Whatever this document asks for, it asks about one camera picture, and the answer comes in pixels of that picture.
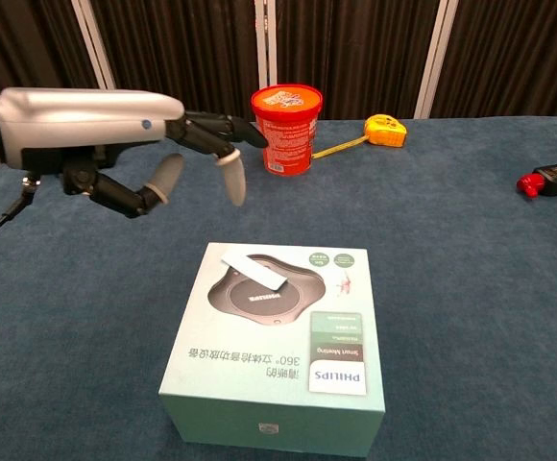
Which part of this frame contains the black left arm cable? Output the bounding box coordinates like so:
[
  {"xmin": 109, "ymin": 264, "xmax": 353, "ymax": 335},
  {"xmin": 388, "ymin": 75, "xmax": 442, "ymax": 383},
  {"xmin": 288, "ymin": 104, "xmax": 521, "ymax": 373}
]
[{"xmin": 0, "ymin": 176, "xmax": 40, "ymax": 247}]

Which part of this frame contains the white Philips speaker box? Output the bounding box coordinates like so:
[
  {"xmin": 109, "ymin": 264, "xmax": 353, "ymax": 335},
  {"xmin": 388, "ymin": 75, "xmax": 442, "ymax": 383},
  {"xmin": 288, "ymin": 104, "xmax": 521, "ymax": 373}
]
[{"xmin": 157, "ymin": 241, "xmax": 387, "ymax": 458}]

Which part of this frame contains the red instant noodle cup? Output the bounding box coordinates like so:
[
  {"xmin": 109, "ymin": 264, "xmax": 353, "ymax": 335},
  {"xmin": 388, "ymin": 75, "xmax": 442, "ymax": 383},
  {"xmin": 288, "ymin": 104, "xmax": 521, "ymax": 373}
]
[{"xmin": 251, "ymin": 84, "xmax": 325, "ymax": 177}]

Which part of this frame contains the dark blue table cloth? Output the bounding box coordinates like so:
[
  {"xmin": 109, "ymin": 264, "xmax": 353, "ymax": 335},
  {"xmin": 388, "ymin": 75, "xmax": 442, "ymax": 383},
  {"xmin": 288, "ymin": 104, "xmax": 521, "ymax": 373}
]
[{"xmin": 0, "ymin": 116, "xmax": 557, "ymax": 461}]

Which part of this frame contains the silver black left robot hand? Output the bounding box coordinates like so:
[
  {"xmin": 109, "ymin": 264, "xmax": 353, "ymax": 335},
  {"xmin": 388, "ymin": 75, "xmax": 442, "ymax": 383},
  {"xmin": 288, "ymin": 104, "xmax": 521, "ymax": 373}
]
[{"xmin": 0, "ymin": 86, "xmax": 269, "ymax": 220}]

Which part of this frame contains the small pale strip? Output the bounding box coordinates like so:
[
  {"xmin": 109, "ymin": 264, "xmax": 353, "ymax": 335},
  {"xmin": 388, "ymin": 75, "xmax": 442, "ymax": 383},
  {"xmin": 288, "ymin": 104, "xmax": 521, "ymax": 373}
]
[{"xmin": 220, "ymin": 252, "xmax": 287, "ymax": 291}]

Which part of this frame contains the black pleated curtain panel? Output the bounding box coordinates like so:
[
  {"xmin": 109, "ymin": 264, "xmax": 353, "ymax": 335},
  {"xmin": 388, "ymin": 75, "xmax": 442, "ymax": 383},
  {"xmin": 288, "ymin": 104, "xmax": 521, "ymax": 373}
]
[
  {"xmin": 275, "ymin": 0, "xmax": 441, "ymax": 121},
  {"xmin": 89, "ymin": 0, "xmax": 261, "ymax": 121},
  {"xmin": 0, "ymin": 0, "xmax": 102, "ymax": 100},
  {"xmin": 430, "ymin": 0, "xmax": 557, "ymax": 120}
]

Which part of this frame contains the yellow tape measure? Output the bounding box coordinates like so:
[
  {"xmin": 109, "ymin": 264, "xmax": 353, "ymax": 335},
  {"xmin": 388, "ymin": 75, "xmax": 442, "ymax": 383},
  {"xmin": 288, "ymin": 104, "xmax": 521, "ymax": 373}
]
[{"xmin": 311, "ymin": 113, "xmax": 408, "ymax": 158}]

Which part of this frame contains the white partition post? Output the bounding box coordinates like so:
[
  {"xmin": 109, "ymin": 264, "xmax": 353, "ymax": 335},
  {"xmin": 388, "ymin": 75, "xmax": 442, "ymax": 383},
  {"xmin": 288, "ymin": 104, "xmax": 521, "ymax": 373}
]
[
  {"xmin": 255, "ymin": 0, "xmax": 279, "ymax": 97},
  {"xmin": 70, "ymin": 0, "xmax": 119, "ymax": 92},
  {"xmin": 413, "ymin": 0, "xmax": 461, "ymax": 120}
]

